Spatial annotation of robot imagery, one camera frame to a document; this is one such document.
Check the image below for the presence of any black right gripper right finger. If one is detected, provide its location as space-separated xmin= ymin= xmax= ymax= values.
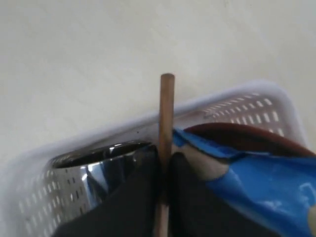
xmin=167 ymin=153 xmax=278 ymax=237

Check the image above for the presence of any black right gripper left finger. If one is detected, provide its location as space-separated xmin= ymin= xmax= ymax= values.
xmin=54 ymin=152 xmax=161 ymax=237

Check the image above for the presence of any wooden chopstick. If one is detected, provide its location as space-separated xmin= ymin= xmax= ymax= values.
xmin=154 ymin=73 xmax=175 ymax=237

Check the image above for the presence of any blue chips bag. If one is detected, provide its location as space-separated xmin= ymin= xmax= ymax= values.
xmin=173 ymin=129 xmax=316 ymax=237

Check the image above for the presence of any brown wooden plate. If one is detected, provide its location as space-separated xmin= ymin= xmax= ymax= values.
xmin=185 ymin=122 xmax=316 ymax=157

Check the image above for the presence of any white perforated plastic basket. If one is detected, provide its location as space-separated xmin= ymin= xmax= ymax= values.
xmin=0 ymin=80 xmax=308 ymax=237

